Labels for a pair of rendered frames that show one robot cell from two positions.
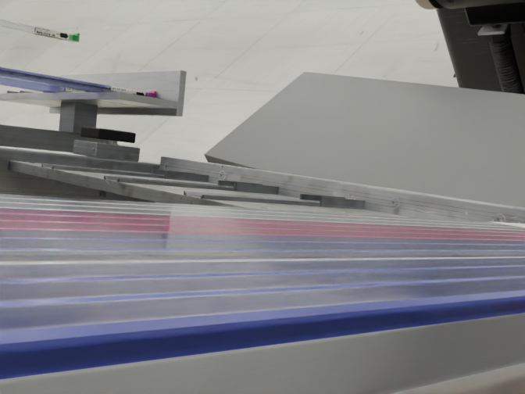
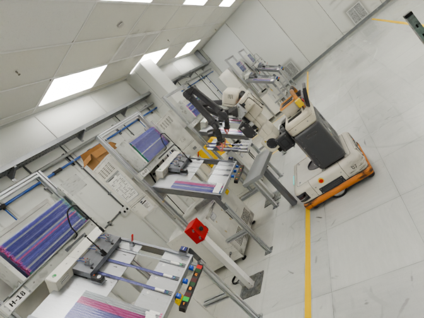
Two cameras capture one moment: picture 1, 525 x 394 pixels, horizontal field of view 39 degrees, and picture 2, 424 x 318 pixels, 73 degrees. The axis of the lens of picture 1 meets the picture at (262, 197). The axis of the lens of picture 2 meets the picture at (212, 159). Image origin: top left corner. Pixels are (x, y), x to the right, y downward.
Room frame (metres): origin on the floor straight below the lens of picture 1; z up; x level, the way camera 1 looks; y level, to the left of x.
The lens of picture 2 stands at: (-0.66, -2.68, 1.39)
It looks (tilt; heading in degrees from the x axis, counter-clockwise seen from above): 8 degrees down; 65
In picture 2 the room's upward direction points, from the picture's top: 44 degrees counter-clockwise
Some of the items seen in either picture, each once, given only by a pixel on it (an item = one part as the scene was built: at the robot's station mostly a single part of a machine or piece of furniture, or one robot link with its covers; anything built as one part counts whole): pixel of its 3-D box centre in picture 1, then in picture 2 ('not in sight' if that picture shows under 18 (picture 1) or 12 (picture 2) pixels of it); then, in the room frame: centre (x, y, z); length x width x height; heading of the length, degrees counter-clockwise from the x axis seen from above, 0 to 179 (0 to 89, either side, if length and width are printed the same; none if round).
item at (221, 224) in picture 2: not in sight; (214, 229); (0.18, 0.43, 0.31); 0.70 x 0.65 x 0.62; 34
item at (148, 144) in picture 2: not in sight; (147, 145); (0.30, 0.36, 1.52); 0.51 x 0.13 x 0.27; 34
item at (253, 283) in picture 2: not in sight; (221, 255); (-0.15, -0.36, 0.39); 0.24 x 0.24 x 0.78; 34
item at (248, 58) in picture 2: not in sight; (259, 76); (5.51, 4.06, 0.95); 1.36 x 0.82 x 1.90; 124
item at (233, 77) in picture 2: not in sight; (250, 88); (4.31, 3.26, 0.95); 1.36 x 0.82 x 1.90; 124
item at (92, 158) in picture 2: not in sight; (108, 145); (0.04, 0.55, 1.82); 0.68 x 0.30 x 0.20; 34
